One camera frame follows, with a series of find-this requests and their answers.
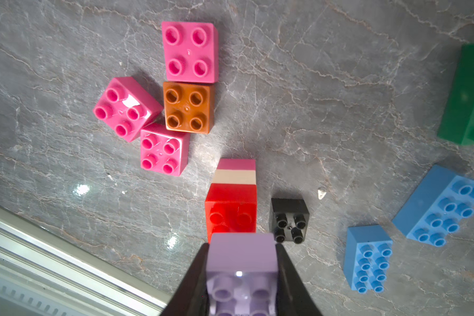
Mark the red lego brick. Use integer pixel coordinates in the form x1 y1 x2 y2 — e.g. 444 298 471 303
205 183 258 240

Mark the blue lego brick lower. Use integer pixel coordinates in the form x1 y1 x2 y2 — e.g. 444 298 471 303
344 225 393 294

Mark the cream lego brick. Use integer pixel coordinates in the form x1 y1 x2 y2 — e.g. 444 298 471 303
212 169 256 185

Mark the pink lego brick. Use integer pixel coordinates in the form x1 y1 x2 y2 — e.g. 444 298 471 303
140 123 190 176
93 76 163 142
217 159 256 171
161 21 219 84

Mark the green lego brick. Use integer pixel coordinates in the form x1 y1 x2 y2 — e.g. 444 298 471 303
437 43 474 146

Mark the pink lego brick bottom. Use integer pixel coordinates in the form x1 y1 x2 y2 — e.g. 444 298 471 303
140 123 190 176

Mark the pink lego brick top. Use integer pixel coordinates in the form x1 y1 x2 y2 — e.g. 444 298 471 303
161 21 219 84

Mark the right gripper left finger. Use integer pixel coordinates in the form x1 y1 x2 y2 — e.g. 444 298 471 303
160 243 210 316

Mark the blue lego brick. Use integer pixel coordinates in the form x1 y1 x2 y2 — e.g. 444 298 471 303
392 165 474 248
344 225 393 294

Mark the black lego brick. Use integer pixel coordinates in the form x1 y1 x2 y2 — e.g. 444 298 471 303
269 197 310 244

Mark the orange lego brick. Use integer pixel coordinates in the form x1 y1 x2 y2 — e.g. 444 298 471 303
163 82 215 134

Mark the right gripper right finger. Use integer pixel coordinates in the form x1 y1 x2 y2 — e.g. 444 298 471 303
275 244 322 316

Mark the blue lego brick upper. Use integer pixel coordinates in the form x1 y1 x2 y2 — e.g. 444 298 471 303
392 165 474 248

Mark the lilac lego brick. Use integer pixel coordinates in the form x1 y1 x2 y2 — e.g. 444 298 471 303
206 233 279 315

